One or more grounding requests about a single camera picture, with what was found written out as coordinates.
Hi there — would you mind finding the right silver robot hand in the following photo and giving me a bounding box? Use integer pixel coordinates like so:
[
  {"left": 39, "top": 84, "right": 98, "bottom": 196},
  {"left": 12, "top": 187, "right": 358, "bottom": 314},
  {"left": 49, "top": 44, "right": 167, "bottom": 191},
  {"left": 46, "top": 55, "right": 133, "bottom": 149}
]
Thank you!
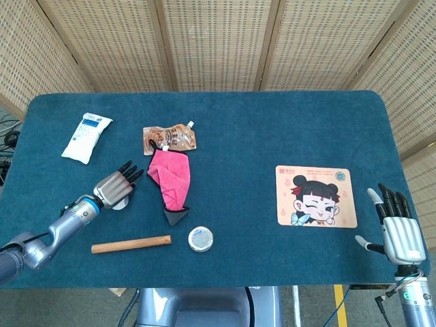
[{"left": 354, "top": 183, "right": 426, "bottom": 266}]

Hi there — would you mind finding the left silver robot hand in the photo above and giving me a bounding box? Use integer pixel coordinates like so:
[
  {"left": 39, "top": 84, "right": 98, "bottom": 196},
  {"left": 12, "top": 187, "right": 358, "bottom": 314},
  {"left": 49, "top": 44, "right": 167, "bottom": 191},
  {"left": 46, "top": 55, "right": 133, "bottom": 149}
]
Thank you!
[{"left": 93, "top": 160, "right": 144, "bottom": 209}]

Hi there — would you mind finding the grey robot base body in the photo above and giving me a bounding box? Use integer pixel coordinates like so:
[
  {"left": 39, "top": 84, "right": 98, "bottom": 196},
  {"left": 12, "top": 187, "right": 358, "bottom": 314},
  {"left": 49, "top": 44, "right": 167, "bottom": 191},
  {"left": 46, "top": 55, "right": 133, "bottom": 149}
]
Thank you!
[{"left": 136, "top": 286, "right": 283, "bottom": 327}]

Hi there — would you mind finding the cartoon girl mouse pad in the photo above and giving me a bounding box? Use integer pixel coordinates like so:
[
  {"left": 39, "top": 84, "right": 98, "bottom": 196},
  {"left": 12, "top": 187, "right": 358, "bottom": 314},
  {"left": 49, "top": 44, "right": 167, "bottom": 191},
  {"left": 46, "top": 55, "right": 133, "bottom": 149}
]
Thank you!
[{"left": 275, "top": 165, "right": 358, "bottom": 229}]

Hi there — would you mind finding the white plastic tissue packet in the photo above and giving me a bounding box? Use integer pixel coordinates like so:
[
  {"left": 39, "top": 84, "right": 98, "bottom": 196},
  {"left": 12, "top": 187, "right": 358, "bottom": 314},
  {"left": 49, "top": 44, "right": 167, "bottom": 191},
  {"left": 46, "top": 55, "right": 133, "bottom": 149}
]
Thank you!
[{"left": 61, "top": 112, "right": 114, "bottom": 165}]

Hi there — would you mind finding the wooden round stick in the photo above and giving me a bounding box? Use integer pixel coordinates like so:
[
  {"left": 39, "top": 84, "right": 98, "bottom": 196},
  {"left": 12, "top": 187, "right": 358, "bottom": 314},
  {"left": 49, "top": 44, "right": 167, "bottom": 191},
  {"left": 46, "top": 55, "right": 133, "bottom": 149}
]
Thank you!
[{"left": 91, "top": 234, "right": 172, "bottom": 255}]

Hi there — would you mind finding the pink and grey microfibre cloth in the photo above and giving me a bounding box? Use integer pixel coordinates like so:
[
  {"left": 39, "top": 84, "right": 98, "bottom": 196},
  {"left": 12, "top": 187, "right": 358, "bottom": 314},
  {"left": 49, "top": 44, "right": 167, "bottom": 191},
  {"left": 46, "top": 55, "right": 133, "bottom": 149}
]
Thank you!
[{"left": 146, "top": 139, "right": 191, "bottom": 228}]

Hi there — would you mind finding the brown spouted drink pouch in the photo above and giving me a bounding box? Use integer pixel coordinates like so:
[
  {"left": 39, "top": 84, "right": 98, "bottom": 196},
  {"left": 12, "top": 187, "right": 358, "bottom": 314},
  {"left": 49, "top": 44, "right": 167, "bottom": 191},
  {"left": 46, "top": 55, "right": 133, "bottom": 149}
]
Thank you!
[{"left": 142, "top": 120, "right": 198, "bottom": 157}]

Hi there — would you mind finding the round metal tin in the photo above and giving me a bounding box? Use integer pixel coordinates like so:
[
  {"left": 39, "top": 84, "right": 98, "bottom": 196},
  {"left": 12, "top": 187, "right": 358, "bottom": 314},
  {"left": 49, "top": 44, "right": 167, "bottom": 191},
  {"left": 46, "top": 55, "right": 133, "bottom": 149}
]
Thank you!
[{"left": 188, "top": 225, "right": 215, "bottom": 253}]

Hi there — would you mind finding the white table leg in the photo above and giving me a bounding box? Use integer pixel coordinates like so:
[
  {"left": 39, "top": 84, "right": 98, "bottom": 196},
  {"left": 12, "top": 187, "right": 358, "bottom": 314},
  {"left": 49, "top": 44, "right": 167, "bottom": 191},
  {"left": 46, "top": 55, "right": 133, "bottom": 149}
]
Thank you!
[{"left": 292, "top": 285, "right": 302, "bottom": 327}]

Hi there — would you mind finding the blue felt table cover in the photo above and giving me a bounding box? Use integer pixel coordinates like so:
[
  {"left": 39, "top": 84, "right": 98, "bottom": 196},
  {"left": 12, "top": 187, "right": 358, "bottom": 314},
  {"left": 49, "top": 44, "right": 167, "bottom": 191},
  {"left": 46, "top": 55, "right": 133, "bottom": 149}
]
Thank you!
[{"left": 0, "top": 89, "right": 431, "bottom": 290}]

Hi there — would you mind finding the woven bamboo folding screen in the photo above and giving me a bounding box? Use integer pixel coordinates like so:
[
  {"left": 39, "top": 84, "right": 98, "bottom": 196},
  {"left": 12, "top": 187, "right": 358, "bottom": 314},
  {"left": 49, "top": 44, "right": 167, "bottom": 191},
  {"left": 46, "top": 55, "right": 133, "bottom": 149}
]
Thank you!
[{"left": 0, "top": 0, "right": 436, "bottom": 225}]

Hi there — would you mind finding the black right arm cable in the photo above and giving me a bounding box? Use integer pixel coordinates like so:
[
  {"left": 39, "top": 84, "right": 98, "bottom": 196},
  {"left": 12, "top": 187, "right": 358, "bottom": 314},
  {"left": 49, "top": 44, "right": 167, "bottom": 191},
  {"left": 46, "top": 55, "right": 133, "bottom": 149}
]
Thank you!
[{"left": 374, "top": 287, "right": 400, "bottom": 327}]

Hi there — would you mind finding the black cable bundle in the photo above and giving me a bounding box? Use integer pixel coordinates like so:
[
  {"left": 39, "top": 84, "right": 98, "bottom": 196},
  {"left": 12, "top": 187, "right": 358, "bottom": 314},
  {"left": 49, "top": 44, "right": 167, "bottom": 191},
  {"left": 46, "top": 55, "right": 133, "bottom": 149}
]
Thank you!
[{"left": 0, "top": 112, "right": 22, "bottom": 187}]

